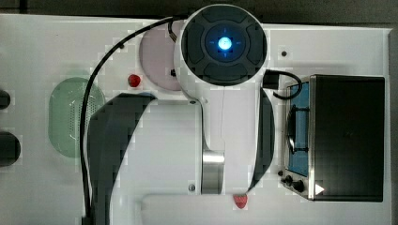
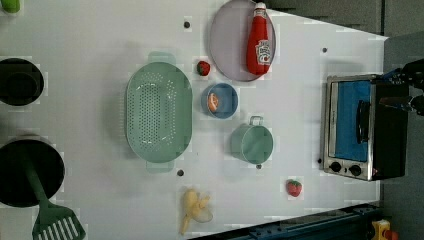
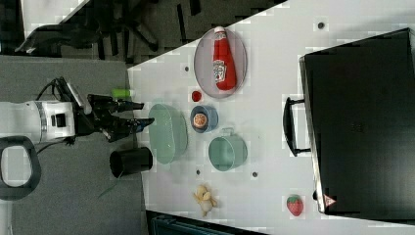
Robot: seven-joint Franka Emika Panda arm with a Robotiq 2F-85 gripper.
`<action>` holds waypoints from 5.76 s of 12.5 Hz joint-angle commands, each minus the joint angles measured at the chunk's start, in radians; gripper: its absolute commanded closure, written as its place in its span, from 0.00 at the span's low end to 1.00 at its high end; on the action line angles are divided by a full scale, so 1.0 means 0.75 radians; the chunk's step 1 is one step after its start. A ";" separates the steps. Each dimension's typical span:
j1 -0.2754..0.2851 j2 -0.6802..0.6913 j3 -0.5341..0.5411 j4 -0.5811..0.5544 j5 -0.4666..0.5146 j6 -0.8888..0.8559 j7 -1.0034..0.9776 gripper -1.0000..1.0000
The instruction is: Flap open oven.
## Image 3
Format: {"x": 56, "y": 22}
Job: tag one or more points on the green cup with handle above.
{"x": 228, "y": 150}

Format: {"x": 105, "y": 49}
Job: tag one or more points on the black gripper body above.
{"x": 101, "y": 119}

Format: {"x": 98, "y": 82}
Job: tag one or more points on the small red strawberry toy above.
{"x": 196, "y": 96}

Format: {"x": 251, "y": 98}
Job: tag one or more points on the blue bowl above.
{"x": 211, "y": 114}

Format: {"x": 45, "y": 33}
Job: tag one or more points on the black cylindrical holder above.
{"x": 131, "y": 161}

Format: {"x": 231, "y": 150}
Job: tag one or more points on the black oval handle frame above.
{"x": 20, "y": 168}

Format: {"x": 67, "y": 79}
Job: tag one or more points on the large red strawberry toy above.
{"x": 294, "y": 204}

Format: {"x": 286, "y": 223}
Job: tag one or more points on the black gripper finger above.
{"x": 136, "y": 125}
{"x": 124, "y": 106}

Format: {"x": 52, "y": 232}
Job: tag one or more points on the green marker tube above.
{"x": 122, "y": 93}

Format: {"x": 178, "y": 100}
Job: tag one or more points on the peeled banana toy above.
{"x": 204, "y": 199}

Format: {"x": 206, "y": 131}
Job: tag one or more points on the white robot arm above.
{"x": 53, "y": 121}

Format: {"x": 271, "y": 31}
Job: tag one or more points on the orange slice toy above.
{"x": 200, "y": 120}

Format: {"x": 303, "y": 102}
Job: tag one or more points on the grey round plate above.
{"x": 203, "y": 63}

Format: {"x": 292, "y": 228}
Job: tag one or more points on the green oval colander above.
{"x": 168, "y": 133}

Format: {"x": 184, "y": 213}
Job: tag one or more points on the red ketchup bottle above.
{"x": 223, "y": 66}

